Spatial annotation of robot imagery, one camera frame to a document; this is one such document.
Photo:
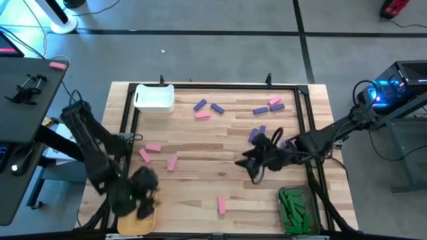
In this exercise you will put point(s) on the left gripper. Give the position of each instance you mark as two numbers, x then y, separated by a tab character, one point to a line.
126	200

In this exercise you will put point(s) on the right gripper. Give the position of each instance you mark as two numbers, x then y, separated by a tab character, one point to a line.
277	158

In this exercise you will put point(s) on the purple rectangular block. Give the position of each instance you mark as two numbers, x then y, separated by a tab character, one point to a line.
200	105
252	134
277	107
289	144
262	129
217	108
261	110

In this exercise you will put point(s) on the green rectangular block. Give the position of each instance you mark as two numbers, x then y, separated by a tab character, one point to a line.
306	222
283	199
284	214
293	230
298	202
293	193
295	217
300	210

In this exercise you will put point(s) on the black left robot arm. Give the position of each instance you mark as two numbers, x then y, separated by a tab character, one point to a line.
90	146

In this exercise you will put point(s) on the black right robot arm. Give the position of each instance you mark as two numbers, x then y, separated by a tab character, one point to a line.
320	140

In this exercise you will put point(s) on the yellow plastic bin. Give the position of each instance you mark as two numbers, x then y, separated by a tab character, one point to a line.
133	227

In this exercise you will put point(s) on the clear plastic container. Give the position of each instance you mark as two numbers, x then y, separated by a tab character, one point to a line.
314	203

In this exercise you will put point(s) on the white plastic bin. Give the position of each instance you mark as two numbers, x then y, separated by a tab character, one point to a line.
153	100

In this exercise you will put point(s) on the black caster wheel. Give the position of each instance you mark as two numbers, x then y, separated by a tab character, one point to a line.
37	205

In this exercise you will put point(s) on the small yellow object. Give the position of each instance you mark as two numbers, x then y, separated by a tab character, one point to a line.
48	121

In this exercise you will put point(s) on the black computer mouse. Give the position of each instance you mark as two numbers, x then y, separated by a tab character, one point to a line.
20	161

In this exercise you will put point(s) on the black side desk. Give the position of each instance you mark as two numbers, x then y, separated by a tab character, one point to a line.
20	116

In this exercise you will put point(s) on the black keyboard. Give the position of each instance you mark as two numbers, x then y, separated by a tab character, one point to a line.
2	156

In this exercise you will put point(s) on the grey metal side table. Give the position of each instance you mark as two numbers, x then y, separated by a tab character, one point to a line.
400	111

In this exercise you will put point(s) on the black bar clamp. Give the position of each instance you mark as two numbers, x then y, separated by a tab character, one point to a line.
33	90
23	87

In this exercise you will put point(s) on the black lit computer tower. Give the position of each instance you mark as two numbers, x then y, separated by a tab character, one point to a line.
410	76

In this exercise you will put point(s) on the white floor stand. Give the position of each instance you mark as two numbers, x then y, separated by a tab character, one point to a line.
65	25

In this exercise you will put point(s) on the dark monitor screen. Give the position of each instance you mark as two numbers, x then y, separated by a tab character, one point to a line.
8	46

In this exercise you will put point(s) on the black round base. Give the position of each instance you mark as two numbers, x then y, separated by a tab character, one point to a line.
74	3

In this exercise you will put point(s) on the red power tool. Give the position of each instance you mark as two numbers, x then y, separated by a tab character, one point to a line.
393	7

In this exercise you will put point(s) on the silver metal bracket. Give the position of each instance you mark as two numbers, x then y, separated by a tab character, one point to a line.
123	237
308	237

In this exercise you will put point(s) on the black frame clamp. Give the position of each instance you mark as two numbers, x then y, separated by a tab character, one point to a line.
162	81
269	79

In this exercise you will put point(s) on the black metal table frame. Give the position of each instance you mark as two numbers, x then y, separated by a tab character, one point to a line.
187	86

